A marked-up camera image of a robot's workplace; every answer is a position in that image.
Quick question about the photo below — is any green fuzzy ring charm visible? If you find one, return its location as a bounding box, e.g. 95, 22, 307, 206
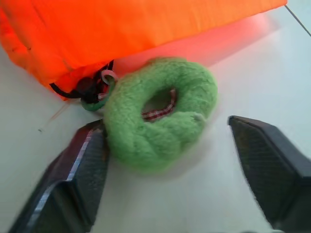
103, 56, 219, 174

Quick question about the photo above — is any green plastic key ring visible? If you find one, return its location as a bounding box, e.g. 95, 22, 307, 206
81, 83, 115, 112

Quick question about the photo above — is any orange fabric pouch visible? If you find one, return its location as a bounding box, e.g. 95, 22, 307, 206
0, 0, 288, 101

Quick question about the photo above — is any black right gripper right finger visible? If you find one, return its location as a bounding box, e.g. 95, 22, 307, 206
227, 115, 311, 231

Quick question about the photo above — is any black cord lock toggle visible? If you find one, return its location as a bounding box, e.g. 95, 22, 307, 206
76, 77, 98, 100

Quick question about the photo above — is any red white checked ribbon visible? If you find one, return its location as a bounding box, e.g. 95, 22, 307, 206
141, 88, 177, 121

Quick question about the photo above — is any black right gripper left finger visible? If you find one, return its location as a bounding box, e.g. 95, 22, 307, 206
7, 119, 110, 233

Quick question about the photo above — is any black drawstring cord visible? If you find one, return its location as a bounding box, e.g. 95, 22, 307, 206
49, 83, 82, 99

